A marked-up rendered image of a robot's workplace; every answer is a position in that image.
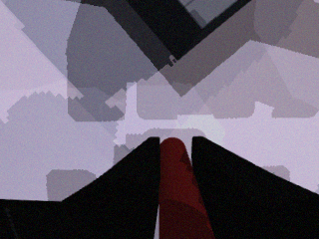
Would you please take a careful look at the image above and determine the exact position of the dark red peg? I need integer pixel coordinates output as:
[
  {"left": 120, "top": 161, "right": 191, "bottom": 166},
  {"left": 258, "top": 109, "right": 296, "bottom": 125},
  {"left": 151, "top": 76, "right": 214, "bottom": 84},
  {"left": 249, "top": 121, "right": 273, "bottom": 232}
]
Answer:
[{"left": 159, "top": 136, "right": 215, "bottom": 239}]

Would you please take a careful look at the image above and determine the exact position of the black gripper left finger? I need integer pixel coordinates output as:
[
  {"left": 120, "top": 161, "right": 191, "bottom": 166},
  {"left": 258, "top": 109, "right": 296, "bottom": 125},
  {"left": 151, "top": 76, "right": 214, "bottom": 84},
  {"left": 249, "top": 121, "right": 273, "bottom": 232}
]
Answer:
[{"left": 0, "top": 136, "right": 160, "bottom": 239}]

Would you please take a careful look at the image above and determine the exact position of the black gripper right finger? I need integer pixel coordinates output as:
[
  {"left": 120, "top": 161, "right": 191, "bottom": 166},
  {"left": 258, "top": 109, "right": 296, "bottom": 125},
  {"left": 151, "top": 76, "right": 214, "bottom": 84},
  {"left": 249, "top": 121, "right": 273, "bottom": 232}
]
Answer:
[{"left": 191, "top": 135, "right": 319, "bottom": 239}]

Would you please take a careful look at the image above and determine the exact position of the dark grey open box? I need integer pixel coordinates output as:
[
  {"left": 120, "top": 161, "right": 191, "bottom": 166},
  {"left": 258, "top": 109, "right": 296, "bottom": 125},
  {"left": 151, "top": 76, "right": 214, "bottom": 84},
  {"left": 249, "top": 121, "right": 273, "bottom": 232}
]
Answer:
[{"left": 127, "top": 0, "right": 251, "bottom": 61}]

